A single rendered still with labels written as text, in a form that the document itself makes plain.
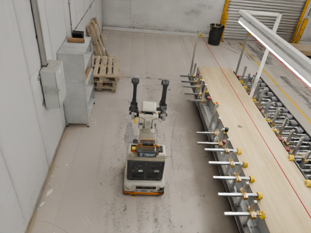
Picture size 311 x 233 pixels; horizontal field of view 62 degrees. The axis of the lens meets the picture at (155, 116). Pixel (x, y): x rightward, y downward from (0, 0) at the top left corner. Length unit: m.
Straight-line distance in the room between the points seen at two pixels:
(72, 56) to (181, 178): 2.76
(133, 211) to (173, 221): 0.59
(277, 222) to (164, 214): 1.57
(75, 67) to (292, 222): 3.88
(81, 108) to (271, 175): 3.48
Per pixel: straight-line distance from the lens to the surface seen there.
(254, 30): 3.94
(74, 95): 5.04
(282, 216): 3.37
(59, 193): 4.30
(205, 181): 4.56
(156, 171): 3.84
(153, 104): 3.62
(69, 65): 4.76
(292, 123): 5.09
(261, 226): 3.45
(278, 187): 3.64
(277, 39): 3.40
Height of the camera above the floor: 3.32
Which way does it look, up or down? 35 degrees down
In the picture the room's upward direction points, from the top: 6 degrees clockwise
